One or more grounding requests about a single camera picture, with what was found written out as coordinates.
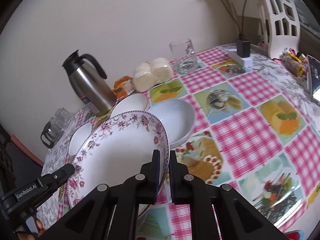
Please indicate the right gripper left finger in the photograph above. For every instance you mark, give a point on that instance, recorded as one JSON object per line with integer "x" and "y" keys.
{"x": 110, "y": 212}

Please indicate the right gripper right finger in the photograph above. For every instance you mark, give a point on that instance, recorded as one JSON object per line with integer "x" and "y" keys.
{"x": 217, "y": 212}

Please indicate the floral pattern plate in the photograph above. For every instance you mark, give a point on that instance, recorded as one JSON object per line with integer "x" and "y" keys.
{"x": 116, "y": 150}

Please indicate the white square bowl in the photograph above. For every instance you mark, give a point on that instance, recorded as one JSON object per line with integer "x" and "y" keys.
{"x": 79, "y": 138}

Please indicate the strawberry pattern bowl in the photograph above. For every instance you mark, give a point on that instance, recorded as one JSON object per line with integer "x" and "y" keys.
{"x": 134, "y": 102}

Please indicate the light blue round bowl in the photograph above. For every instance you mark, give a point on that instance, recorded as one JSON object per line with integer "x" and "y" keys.
{"x": 178, "y": 118}

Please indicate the person left hand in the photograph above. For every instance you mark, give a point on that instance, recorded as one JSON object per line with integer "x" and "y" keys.
{"x": 36, "y": 227}

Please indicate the grey floral white cloth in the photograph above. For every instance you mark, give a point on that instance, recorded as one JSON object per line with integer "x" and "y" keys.
{"x": 58, "y": 205}

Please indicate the pink checkered tablecloth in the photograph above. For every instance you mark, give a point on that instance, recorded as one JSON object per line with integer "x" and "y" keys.
{"x": 255, "y": 130}

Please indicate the clear drinking glass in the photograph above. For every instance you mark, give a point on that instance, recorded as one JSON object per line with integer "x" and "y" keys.
{"x": 63, "y": 117}

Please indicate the steel thermos jug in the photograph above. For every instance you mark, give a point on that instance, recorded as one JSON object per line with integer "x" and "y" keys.
{"x": 88, "y": 80}

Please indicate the orange snack packet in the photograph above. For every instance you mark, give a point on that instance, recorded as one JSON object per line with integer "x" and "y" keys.
{"x": 123, "y": 87}

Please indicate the bag of steamed buns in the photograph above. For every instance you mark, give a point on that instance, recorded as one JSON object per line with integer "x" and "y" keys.
{"x": 149, "y": 74}

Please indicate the white power strip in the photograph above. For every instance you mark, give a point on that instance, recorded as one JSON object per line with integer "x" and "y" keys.
{"x": 242, "y": 61}

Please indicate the colourful candy roll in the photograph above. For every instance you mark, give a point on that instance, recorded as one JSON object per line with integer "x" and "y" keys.
{"x": 295, "y": 62}

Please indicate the black power adapter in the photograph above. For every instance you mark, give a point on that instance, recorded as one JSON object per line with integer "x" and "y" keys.
{"x": 243, "y": 47}

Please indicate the smartphone on table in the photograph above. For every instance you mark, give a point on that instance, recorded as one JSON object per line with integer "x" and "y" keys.
{"x": 313, "y": 76}

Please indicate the white plastic chair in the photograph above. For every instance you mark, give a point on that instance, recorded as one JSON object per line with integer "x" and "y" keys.
{"x": 283, "y": 27}

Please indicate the glass teapot black handle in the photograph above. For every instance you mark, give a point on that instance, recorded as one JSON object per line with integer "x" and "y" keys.
{"x": 51, "y": 134}

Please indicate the glass mug with handle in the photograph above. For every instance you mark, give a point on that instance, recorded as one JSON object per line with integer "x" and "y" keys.
{"x": 184, "y": 55}

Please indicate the white wall shelf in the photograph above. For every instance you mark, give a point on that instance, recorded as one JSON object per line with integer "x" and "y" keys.
{"x": 250, "y": 18}

